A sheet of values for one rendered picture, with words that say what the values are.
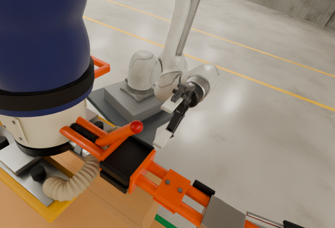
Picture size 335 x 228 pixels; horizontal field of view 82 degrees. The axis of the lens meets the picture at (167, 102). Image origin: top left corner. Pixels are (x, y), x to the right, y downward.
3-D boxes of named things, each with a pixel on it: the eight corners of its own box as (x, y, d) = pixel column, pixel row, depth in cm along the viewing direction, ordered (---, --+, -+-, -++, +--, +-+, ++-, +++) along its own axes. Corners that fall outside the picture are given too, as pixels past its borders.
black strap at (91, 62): (-56, 76, 37) (-68, 57, 35) (54, 45, 54) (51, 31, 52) (19, 132, 31) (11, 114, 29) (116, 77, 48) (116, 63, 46)
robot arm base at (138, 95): (135, 77, 140) (136, 70, 137) (157, 92, 131) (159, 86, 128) (115, 85, 128) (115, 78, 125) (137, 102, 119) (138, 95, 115)
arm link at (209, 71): (216, 95, 69) (186, 103, 77) (227, 78, 80) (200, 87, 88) (204, 68, 66) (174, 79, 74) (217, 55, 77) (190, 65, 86)
